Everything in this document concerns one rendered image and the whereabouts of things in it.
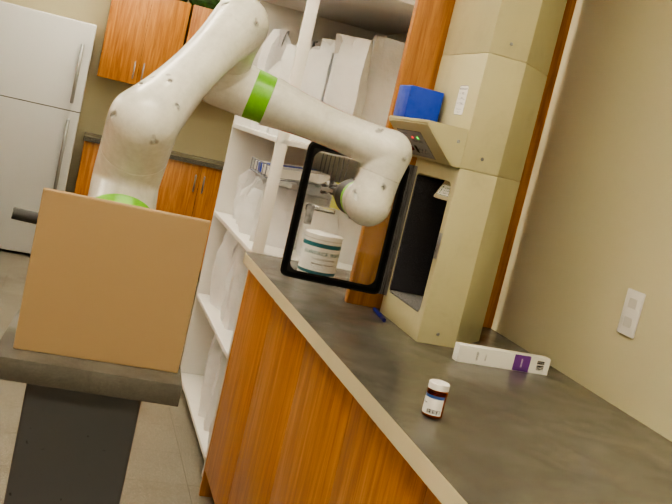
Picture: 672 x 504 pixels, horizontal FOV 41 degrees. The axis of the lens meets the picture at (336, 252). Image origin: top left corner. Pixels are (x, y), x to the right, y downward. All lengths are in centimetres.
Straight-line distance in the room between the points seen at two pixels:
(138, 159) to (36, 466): 58
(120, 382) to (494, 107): 124
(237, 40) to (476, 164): 77
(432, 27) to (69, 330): 151
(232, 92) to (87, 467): 87
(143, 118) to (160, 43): 576
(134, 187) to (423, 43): 122
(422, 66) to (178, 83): 112
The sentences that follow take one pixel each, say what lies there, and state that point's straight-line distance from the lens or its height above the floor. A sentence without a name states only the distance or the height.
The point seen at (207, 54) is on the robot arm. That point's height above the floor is 152.
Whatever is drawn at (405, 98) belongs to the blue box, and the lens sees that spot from 252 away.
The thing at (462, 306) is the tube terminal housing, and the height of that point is 106.
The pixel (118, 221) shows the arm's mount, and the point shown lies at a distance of 159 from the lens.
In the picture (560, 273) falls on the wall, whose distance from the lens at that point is 264.
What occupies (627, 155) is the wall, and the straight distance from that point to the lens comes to 249.
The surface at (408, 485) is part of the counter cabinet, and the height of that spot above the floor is 84.
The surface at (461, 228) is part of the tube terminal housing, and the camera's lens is 236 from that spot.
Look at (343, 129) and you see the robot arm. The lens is 207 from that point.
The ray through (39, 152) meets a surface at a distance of 706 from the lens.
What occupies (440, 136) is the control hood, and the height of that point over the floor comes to 148.
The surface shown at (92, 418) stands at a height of 83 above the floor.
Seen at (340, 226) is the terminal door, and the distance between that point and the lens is 260.
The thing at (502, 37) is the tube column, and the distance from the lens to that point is 237.
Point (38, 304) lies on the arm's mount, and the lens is 162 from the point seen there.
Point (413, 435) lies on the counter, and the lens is 162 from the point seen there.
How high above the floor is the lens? 142
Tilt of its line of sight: 7 degrees down
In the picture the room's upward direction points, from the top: 13 degrees clockwise
